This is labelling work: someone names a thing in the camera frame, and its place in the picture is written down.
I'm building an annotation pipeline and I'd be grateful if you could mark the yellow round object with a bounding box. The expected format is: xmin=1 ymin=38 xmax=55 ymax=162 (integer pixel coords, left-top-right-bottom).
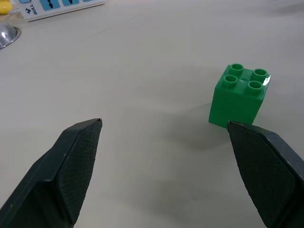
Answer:
xmin=0 ymin=0 xmax=12 ymax=15

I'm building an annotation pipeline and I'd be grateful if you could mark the silver metal cable grommet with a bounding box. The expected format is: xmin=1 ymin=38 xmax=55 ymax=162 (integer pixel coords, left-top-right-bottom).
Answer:
xmin=0 ymin=22 xmax=21 ymax=50

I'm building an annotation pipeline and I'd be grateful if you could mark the green toy brick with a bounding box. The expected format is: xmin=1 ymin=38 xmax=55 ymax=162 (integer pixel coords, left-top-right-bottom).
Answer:
xmin=209 ymin=63 xmax=272 ymax=130

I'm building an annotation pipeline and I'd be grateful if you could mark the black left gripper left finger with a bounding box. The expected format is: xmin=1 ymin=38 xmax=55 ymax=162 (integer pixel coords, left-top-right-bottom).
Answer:
xmin=0 ymin=118 xmax=104 ymax=228

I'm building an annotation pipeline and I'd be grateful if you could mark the white power strip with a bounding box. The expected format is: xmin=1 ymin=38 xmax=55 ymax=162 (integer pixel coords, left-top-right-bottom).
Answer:
xmin=18 ymin=0 xmax=106 ymax=22

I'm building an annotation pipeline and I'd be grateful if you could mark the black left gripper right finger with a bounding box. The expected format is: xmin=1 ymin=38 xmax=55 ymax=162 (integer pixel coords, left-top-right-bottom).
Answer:
xmin=226 ymin=120 xmax=304 ymax=228

